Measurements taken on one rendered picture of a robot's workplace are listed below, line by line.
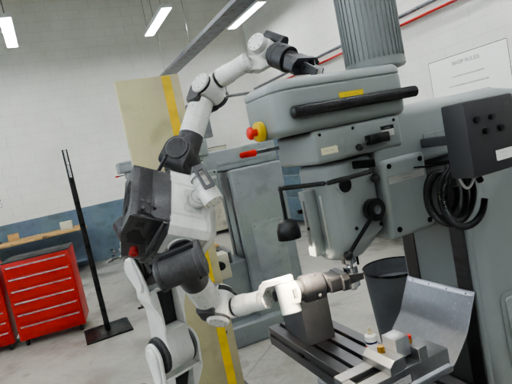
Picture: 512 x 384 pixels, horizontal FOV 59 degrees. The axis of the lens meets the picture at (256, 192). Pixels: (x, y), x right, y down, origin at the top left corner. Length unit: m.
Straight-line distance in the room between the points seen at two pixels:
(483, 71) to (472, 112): 5.01
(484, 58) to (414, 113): 4.80
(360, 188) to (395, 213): 0.14
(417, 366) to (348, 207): 0.51
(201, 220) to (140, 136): 1.64
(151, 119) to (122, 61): 7.69
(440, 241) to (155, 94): 2.04
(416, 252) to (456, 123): 0.66
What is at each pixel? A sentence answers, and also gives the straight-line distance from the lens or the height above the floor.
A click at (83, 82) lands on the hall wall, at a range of 10.50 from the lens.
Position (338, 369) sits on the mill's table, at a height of 0.93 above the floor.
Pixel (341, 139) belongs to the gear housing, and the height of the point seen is 1.69.
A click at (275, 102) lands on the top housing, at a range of 1.30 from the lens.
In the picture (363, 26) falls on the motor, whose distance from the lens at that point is 1.57.
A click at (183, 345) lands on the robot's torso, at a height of 1.04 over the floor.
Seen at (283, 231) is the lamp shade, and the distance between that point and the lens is 1.35.
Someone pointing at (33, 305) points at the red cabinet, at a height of 0.45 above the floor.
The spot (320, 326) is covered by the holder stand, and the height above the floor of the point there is 0.99.
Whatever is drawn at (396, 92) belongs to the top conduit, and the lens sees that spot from 1.47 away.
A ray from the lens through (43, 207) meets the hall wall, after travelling 10.25.
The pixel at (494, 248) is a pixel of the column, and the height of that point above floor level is 1.22.
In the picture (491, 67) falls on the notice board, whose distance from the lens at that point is 6.30.
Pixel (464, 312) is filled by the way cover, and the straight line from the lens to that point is 1.74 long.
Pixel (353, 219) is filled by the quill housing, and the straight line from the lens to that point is 1.42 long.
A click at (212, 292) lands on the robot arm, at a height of 1.29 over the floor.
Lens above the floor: 1.72
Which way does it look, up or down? 6 degrees down
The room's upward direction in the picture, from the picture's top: 12 degrees counter-clockwise
